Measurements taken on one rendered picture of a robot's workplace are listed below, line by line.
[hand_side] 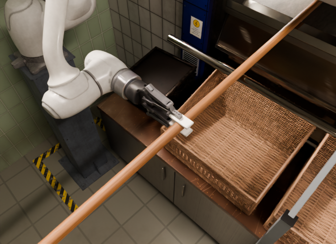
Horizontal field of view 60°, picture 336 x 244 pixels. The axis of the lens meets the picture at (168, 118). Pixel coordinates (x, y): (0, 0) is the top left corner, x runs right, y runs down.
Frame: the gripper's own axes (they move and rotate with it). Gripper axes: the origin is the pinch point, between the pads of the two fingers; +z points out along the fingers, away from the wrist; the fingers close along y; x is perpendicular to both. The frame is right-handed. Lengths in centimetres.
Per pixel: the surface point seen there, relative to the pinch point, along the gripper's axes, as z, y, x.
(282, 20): -4, 1, -68
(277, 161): 24, 61, -50
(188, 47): -22.3, 2.4, -30.2
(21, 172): -109, 120, 41
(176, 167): -12, 62, -14
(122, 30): -110, 58, -67
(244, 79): 2.6, 2.4, -30.2
